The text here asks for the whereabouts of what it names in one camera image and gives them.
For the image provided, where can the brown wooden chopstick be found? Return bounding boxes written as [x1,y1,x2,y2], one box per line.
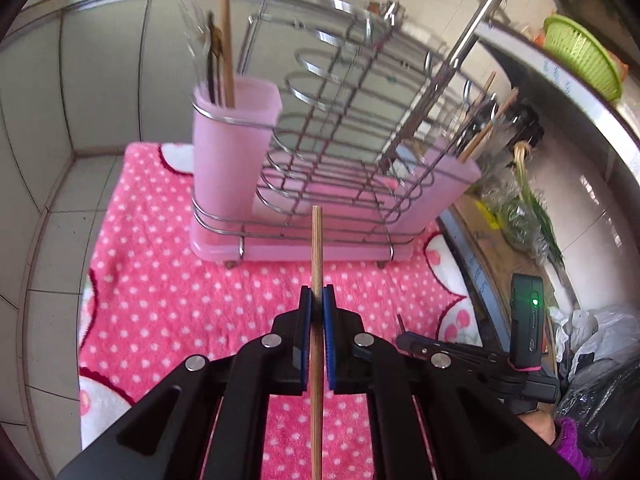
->
[309,206,324,480]

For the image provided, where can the purple right sleeve forearm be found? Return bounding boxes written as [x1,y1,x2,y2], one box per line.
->
[551,418,594,479]

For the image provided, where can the right hand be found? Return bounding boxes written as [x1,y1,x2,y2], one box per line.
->
[518,410,559,445]

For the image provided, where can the black plastic bag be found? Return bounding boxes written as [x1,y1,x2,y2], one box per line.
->
[549,306,640,470]

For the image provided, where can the pink plastic drip tray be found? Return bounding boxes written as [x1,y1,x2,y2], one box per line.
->
[191,150,434,263]

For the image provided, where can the pink polka dot blanket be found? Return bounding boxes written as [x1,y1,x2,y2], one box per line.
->
[77,140,484,480]

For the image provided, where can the green vegetables in bag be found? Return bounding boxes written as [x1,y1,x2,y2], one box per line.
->
[478,141,565,269]

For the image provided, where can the pink plastic utensil cup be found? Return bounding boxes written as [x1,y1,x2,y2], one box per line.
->
[192,76,282,220]

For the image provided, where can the dark utensil in cup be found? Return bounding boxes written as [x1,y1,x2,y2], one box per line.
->
[206,11,222,105]

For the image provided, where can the clear utensil in cup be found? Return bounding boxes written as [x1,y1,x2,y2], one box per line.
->
[177,0,210,86]

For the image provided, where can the green plastic basket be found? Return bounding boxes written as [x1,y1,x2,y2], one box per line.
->
[544,14,625,102]

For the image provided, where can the wooden chopstick in cup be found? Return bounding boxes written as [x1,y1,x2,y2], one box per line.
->
[220,0,235,108]

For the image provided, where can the metal wire dish rack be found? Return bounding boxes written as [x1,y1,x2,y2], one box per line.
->
[192,0,522,264]

